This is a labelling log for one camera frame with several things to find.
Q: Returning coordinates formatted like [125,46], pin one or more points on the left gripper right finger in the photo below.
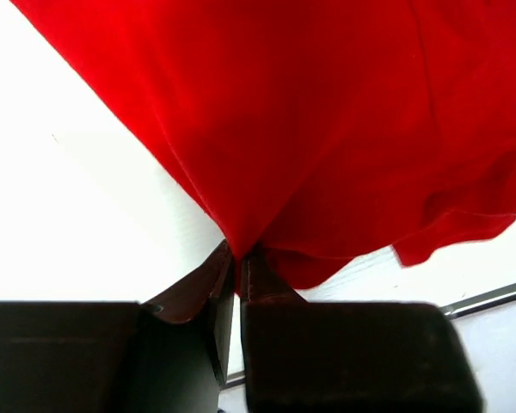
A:
[347,357]

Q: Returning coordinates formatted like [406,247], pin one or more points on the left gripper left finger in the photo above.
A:
[168,354]

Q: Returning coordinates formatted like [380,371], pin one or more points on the red t shirt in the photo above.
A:
[320,130]

